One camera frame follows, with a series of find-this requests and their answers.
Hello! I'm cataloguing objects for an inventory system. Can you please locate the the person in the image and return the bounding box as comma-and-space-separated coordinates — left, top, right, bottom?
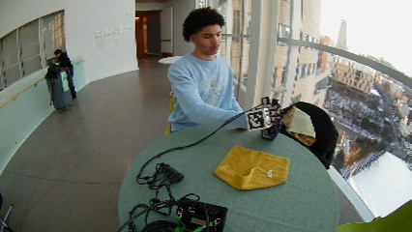
167, 7, 247, 133

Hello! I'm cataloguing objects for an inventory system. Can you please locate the yellow chair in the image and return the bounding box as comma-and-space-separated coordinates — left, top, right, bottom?
164, 96, 177, 136

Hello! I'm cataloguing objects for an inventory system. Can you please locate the beige cloth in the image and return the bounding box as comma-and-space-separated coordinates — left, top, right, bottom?
281, 106, 319, 147

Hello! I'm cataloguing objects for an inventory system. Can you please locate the small black hub box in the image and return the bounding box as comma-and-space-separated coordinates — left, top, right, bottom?
156, 162, 185, 185

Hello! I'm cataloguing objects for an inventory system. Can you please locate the white cube with black markers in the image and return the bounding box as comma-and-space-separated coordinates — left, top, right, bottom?
244, 107, 273, 131

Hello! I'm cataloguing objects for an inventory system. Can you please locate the green curved object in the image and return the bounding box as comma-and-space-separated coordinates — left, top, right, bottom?
335, 199, 412, 232

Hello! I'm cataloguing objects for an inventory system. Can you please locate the yellow folded towel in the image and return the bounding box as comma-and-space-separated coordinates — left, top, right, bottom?
212, 144, 292, 191

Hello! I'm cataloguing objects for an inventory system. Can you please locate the white pillar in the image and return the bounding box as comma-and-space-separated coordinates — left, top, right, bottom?
244, 0, 280, 109

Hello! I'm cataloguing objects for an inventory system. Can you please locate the white curved railing beam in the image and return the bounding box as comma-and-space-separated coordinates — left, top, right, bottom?
276, 37, 412, 89

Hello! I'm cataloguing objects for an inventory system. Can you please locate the black glove cable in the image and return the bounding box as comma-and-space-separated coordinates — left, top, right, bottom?
135, 110, 252, 186

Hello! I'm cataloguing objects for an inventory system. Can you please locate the wooden wall handrail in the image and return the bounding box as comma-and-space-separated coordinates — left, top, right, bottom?
0, 59, 85, 109

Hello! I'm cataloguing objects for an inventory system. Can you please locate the bundle of black cables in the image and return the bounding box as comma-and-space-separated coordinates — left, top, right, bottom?
117, 183, 201, 232

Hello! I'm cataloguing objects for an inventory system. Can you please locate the black electronics box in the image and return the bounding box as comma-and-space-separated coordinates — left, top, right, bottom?
175, 197, 229, 232

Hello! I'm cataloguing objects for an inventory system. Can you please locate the tripod leg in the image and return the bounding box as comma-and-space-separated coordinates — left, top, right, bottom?
0, 192, 16, 232

